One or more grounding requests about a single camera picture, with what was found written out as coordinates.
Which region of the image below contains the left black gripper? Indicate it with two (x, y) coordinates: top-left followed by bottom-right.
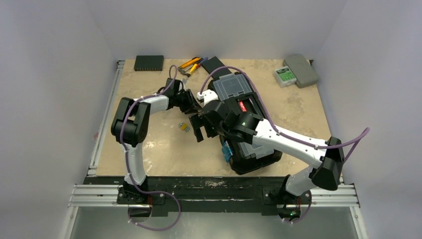
(174, 89), (201, 114)

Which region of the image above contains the black tool box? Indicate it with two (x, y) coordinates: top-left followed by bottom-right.
(208, 73), (282, 175)

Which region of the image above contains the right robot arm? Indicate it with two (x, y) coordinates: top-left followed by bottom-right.
(190, 100), (344, 203)

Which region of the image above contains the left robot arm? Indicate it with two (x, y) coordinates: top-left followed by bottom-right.
(111, 78), (202, 204)

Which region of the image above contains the black flat tray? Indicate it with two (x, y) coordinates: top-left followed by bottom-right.
(202, 56), (231, 79)

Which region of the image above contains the green labelled small box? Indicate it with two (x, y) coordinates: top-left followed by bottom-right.
(273, 66), (297, 88)

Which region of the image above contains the grey plastic case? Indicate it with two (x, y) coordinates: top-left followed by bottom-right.
(283, 54), (319, 88)

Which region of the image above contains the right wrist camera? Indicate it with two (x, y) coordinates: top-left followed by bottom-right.
(197, 90), (218, 106)

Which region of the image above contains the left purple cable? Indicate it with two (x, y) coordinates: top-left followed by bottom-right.
(118, 65), (182, 232)

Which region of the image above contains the yellow handled pliers top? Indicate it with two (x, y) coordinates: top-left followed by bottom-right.
(178, 57), (201, 72)

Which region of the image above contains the black network switch box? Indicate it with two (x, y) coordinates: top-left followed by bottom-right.
(133, 55), (164, 71)

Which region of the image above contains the aluminium frame rail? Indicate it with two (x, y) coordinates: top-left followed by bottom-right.
(69, 66), (369, 228)

